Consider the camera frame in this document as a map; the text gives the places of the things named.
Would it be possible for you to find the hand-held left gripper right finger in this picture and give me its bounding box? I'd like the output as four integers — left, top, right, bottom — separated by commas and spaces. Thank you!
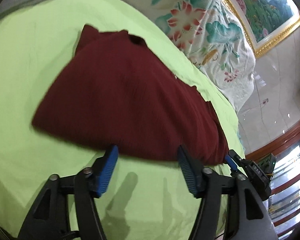
177, 145, 278, 240

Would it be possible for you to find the white floral quilt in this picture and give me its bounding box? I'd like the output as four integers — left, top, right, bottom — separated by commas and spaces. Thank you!
95, 0, 256, 113

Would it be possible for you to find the gold framed landscape painting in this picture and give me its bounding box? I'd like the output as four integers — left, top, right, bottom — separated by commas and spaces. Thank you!
212, 0, 300, 59

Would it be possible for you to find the light green bed sheet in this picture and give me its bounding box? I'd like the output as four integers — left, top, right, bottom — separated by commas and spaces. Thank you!
0, 0, 240, 240

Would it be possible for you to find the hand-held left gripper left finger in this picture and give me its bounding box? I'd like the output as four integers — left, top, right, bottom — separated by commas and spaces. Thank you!
17, 144, 119, 240

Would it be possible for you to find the wooden glass cabinet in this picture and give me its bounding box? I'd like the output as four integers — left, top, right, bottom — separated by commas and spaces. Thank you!
245, 114, 300, 240

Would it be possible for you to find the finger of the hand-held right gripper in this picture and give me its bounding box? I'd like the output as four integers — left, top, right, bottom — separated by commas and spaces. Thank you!
224, 149, 245, 174

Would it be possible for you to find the maroon knitted hooded sweater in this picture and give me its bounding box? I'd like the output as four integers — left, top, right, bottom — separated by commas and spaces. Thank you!
31, 24, 232, 167

